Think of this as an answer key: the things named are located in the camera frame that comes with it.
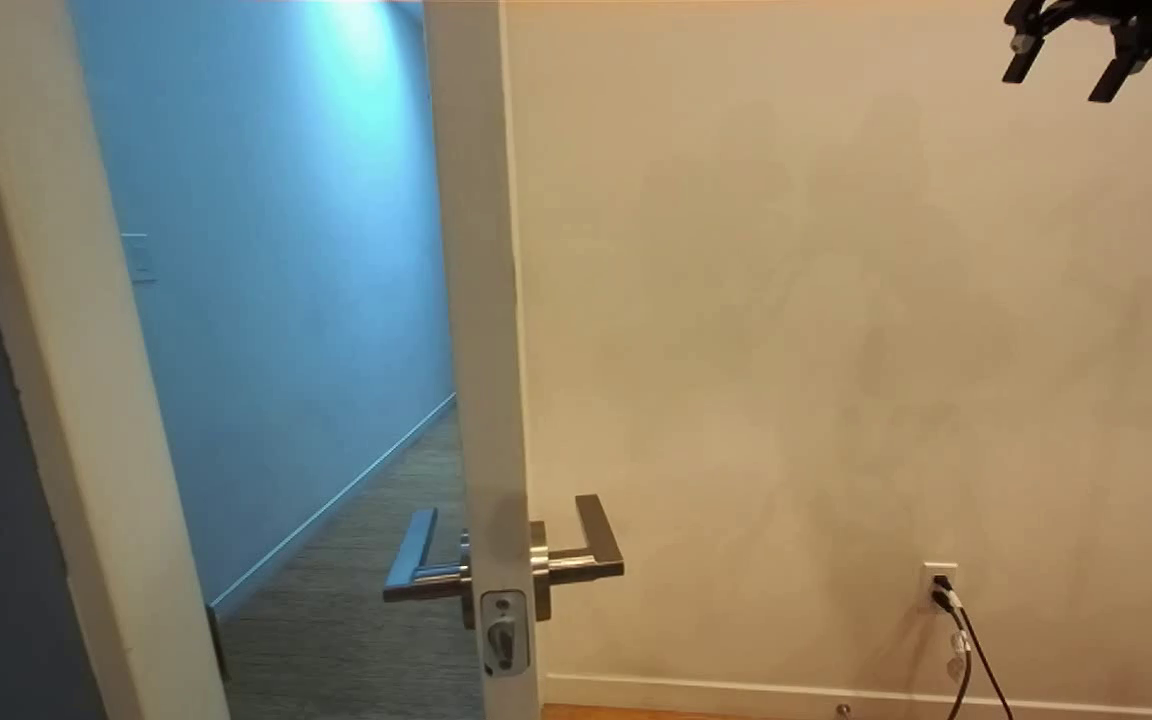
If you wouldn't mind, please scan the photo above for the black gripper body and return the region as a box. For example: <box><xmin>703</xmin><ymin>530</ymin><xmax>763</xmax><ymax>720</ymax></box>
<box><xmin>1008</xmin><ymin>0</ymin><xmax>1152</xmax><ymax>54</ymax></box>

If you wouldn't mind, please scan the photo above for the white interior door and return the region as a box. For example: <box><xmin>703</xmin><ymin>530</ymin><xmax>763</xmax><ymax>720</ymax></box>
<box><xmin>420</xmin><ymin>0</ymin><xmax>548</xmax><ymax>720</ymax></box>

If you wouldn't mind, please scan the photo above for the silver door latch plate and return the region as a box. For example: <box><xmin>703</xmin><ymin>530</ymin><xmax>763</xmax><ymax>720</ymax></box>
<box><xmin>478</xmin><ymin>583</ymin><xmax>535</xmax><ymax>681</ymax></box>

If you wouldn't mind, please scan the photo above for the cream door jamb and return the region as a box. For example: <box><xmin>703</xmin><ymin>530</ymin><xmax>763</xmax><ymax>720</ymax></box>
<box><xmin>0</xmin><ymin>0</ymin><xmax>237</xmax><ymax>720</ymax></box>

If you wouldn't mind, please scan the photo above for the white plug adapter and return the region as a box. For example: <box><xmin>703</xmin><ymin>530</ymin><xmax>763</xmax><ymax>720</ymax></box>
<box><xmin>943</xmin><ymin>629</ymin><xmax>981</xmax><ymax>688</ymax></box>

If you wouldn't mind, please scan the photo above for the white room baseboard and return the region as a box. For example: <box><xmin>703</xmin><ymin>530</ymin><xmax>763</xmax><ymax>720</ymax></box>
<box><xmin>541</xmin><ymin>669</ymin><xmax>1152</xmax><ymax>720</ymax></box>

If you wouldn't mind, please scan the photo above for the hallway baseboard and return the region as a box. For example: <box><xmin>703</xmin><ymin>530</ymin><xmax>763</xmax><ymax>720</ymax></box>
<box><xmin>206</xmin><ymin>389</ymin><xmax>459</xmax><ymax>621</ymax></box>

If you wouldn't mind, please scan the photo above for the dark strike plate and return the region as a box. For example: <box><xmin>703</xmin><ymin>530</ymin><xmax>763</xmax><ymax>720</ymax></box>
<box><xmin>206</xmin><ymin>606</ymin><xmax>237</xmax><ymax>683</ymax></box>

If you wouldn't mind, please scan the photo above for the white wall outlet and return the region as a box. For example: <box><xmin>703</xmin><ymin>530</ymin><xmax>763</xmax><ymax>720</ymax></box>
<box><xmin>922</xmin><ymin>558</ymin><xmax>965</xmax><ymax>609</ymax></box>

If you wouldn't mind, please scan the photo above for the black power cable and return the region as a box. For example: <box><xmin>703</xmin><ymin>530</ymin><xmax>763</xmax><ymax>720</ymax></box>
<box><xmin>928</xmin><ymin>577</ymin><xmax>1022</xmax><ymax>720</ymax></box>

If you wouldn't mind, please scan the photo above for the silver lever door handle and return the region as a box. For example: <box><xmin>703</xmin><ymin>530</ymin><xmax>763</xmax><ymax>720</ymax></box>
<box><xmin>525</xmin><ymin>493</ymin><xmax>627</xmax><ymax>625</ymax></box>

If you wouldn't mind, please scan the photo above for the silver outside lever handle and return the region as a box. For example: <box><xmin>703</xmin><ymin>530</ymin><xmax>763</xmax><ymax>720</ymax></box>
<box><xmin>379</xmin><ymin>505</ymin><xmax>478</xmax><ymax>609</ymax></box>

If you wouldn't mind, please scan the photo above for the white light switch plate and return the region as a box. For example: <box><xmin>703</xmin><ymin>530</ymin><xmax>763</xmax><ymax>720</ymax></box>
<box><xmin>119</xmin><ymin>230</ymin><xmax>163</xmax><ymax>288</ymax></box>

